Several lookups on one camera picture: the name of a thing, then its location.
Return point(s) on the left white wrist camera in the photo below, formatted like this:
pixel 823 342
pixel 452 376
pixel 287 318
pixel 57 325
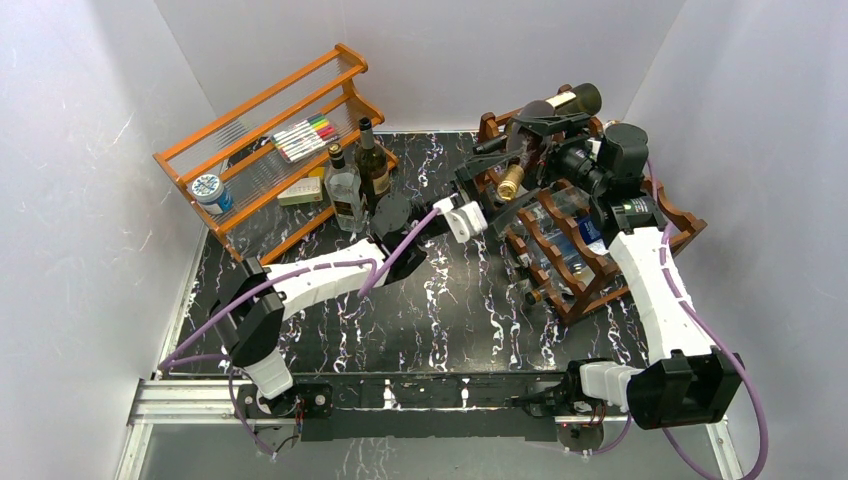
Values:
pixel 465 221

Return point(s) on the lower clear bottle in rack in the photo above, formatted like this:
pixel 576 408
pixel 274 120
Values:
pixel 572 260

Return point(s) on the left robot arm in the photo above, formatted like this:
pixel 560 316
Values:
pixel 249 316

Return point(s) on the small cream box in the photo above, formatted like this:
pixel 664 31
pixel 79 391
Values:
pixel 306 190

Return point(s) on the dark wine bottle silver cap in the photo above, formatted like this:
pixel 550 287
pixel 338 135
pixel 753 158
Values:
pixel 372 163

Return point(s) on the orange wooden shelf rack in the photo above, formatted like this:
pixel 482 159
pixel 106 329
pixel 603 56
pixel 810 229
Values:
pixel 238 148

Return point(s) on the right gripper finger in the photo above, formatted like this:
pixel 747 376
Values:
pixel 532 163
pixel 551 124

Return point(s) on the pack of coloured markers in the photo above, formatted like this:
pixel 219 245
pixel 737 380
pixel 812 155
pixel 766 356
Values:
pixel 305 138

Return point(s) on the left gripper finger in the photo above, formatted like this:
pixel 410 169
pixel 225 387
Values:
pixel 469 176
pixel 505 215

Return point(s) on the clear liquor bottle dark label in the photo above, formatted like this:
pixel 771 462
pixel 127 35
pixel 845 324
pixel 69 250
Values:
pixel 342 182

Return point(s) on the red wine bottle gold cap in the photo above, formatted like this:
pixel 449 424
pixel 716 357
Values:
pixel 511 183

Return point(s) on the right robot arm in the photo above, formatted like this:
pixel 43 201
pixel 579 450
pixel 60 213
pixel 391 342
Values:
pixel 691 378

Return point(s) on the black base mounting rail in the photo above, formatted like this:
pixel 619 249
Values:
pixel 535 406

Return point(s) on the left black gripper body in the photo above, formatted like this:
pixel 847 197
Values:
pixel 479 194

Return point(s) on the green wine bottle white label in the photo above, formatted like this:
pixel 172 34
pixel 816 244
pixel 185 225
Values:
pixel 493 129

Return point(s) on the brown wooden wine rack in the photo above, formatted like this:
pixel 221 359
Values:
pixel 557 186

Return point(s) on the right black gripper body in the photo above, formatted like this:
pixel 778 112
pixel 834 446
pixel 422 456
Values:
pixel 572 163

